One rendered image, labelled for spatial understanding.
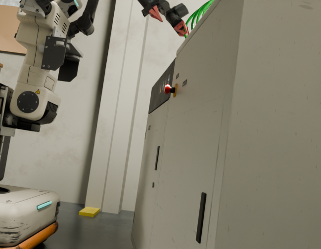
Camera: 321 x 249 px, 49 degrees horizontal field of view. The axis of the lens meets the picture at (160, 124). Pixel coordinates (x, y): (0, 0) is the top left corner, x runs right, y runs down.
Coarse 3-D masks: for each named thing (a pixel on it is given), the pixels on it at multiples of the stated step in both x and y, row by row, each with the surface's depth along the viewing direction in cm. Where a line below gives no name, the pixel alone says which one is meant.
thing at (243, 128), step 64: (256, 0) 67; (320, 0) 69; (192, 64) 103; (256, 64) 66; (320, 64) 68; (192, 128) 90; (256, 128) 65; (320, 128) 67; (192, 192) 81; (256, 192) 64; (320, 192) 66
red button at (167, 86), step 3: (168, 84) 124; (165, 87) 123; (168, 87) 123; (171, 87) 124; (174, 87) 124; (165, 90) 123; (168, 90) 123; (171, 90) 124; (174, 90) 124; (165, 93) 124; (174, 93) 125; (174, 96) 124
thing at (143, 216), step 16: (160, 112) 154; (160, 128) 147; (144, 144) 197; (160, 144) 141; (144, 160) 186; (144, 176) 176; (144, 192) 167; (144, 208) 158; (144, 224) 151; (144, 240) 144
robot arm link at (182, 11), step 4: (164, 4) 195; (180, 4) 197; (164, 8) 194; (168, 8) 194; (172, 8) 196; (176, 8) 196; (180, 8) 195; (184, 8) 195; (180, 12) 195; (184, 12) 195; (188, 12) 197; (180, 16) 196
